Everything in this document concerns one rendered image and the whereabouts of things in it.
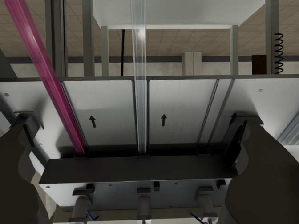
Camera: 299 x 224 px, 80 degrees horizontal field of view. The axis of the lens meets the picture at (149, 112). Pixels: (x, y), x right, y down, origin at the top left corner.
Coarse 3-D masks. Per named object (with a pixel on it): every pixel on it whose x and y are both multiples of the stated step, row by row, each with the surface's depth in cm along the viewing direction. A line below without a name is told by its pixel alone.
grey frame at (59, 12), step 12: (48, 0) 47; (60, 0) 47; (48, 12) 47; (60, 12) 47; (48, 24) 47; (60, 24) 47; (48, 36) 47; (60, 36) 47; (48, 48) 47; (60, 48) 47; (60, 60) 47; (60, 72) 47
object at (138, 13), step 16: (144, 0) 16; (144, 16) 17; (144, 32) 18; (144, 48) 19; (144, 64) 20; (144, 80) 22; (144, 96) 23; (144, 112) 25; (144, 128) 28; (144, 144) 31
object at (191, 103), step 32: (0, 96) 24; (32, 96) 24; (96, 96) 25; (128, 96) 25; (160, 96) 25; (192, 96) 25; (224, 96) 25; (256, 96) 26; (288, 96) 26; (64, 128) 29; (96, 128) 29; (128, 128) 29; (160, 128) 30; (192, 128) 30; (224, 128) 30
